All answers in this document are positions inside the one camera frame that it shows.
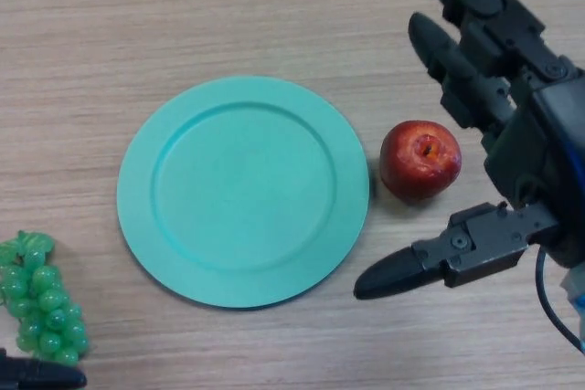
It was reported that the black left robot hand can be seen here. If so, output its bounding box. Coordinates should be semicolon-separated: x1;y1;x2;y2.
0;347;88;390

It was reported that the green grapes bunch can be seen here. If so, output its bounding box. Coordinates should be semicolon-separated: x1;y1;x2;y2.
0;229;90;367

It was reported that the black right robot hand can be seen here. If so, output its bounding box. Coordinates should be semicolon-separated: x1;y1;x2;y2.
353;0;585;300

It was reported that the teal round plate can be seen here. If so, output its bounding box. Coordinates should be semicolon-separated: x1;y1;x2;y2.
116;75;370;310

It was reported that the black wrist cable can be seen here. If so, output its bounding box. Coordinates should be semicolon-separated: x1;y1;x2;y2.
535;247;585;354

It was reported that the red apple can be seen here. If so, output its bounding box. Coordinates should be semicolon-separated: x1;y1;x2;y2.
378;120;463;202

